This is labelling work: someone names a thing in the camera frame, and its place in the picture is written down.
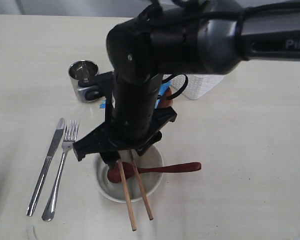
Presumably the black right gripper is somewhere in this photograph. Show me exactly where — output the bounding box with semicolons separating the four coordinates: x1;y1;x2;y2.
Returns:
73;106;177;169

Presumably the brown wooden spoon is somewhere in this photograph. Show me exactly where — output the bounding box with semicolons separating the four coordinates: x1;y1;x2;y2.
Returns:
106;162;202;183

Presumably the wooden chopstick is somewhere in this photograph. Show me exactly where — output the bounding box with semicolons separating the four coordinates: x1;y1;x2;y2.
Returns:
117;160;137;232
128;150;154;221

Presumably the white ceramic patterned bowl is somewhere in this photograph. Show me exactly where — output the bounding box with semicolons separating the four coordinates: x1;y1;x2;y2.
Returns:
93;146;164;203

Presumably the stainless steel fork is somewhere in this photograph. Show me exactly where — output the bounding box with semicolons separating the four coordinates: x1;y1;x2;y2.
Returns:
41;120;79;222

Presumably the stainless steel knife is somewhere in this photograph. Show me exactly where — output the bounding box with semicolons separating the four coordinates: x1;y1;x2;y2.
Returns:
26;117;65;217

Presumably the brown round plate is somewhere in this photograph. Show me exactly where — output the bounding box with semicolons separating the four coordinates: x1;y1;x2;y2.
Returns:
157;87;173;109

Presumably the blue chips bag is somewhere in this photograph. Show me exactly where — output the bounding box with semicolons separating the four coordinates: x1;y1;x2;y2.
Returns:
99;81;171;109

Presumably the stainless steel cup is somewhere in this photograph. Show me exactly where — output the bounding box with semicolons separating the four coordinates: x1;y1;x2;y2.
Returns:
68;60;99;101

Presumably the white perforated plastic basket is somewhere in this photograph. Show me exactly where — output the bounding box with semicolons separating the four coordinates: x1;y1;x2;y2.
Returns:
169;74;225;100

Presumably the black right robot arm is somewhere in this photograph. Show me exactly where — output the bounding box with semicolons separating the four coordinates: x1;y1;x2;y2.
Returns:
73;0;300;166

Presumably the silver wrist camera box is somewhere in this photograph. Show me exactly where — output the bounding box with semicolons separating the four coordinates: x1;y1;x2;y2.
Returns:
75;71;114;103

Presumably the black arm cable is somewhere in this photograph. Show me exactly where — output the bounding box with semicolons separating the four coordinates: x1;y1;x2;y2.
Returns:
162;73;190;101

